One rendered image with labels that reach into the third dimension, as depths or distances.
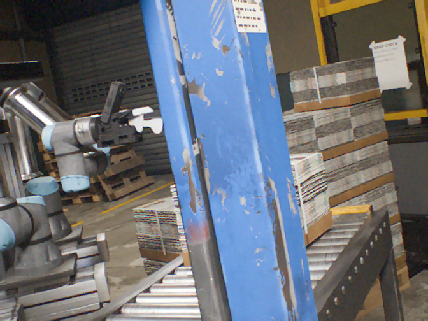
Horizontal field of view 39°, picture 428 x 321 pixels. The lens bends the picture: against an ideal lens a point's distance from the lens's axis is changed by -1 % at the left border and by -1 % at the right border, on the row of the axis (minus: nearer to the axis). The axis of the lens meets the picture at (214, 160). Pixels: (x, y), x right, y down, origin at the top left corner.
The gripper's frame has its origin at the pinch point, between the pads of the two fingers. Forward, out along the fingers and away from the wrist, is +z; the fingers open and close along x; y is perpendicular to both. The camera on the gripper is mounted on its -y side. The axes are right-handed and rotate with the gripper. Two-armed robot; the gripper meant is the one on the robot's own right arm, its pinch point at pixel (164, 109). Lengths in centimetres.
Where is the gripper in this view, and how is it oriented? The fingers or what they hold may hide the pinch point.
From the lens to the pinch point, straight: 156.3
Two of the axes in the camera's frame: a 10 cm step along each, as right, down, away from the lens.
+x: -2.8, 0.2, -9.6
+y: 1.4, 9.9, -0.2
